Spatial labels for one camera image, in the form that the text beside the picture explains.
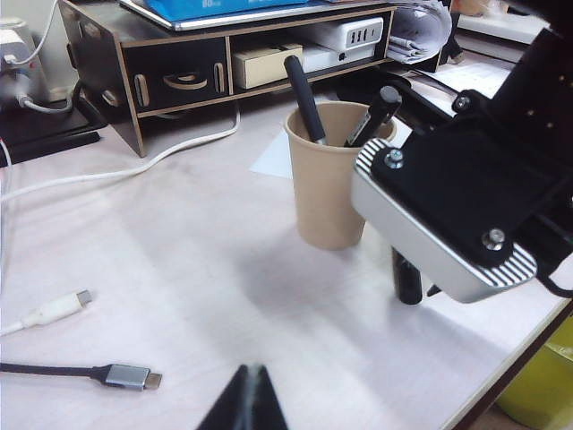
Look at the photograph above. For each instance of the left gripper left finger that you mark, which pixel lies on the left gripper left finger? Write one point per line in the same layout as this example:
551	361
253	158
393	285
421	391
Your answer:
226	407

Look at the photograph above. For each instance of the blue and white power strip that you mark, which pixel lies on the blue and white power strip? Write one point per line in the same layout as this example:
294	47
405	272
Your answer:
27	40

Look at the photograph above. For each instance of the grey-edged paper sheet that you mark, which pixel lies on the grey-edged paper sheet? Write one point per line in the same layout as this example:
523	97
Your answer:
474	76

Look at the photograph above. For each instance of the white flat box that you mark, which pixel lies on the white flat box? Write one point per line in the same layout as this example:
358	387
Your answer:
331	56

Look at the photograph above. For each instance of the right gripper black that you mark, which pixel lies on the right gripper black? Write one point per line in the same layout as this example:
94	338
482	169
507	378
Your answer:
550	89

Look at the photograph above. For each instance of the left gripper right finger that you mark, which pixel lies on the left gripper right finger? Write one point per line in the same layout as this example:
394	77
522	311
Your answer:
266	407

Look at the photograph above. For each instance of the yellow bin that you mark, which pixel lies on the yellow bin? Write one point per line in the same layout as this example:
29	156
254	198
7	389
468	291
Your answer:
541	385

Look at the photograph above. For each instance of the black marker grey end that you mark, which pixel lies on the black marker grey end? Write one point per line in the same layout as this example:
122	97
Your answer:
376	118

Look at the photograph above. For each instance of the black permanent marker white print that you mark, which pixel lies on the black permanent marker white print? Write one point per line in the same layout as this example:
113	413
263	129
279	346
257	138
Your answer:
407	280

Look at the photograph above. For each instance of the white multiport USB charger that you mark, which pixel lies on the white multiport USB charger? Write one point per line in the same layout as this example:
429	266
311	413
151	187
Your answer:
358	32

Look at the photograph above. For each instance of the large white paper sheet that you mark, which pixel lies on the large white paper sheet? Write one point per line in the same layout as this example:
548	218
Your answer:
273	157

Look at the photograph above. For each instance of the matte black pen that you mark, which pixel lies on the matte black pen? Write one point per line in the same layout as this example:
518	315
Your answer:
306	103

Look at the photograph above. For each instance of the wooden desk organizer shelf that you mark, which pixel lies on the wooden desk organizer shelf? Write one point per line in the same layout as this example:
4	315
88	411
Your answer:
103	67

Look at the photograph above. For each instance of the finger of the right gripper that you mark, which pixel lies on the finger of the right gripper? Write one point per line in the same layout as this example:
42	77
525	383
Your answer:
433	291

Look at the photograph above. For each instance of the grey flat laptop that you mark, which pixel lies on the grey flat laptop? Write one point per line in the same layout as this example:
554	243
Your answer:
250	19

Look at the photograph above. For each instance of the beige cardboard box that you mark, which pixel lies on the beige cardboard box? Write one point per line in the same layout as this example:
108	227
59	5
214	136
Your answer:
264	67

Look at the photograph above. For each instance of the rolled paper stack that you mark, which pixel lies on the rolled paper stack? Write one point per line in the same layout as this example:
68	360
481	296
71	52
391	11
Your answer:
421	27

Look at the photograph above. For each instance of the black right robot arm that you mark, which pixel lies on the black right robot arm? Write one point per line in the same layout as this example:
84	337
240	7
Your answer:
555	11

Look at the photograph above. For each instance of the beige paper cup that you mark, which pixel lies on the beige paper cup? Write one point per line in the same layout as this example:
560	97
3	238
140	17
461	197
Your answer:
329	192

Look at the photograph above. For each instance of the black flat base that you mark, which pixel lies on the black flat base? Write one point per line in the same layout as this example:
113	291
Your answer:
45	134

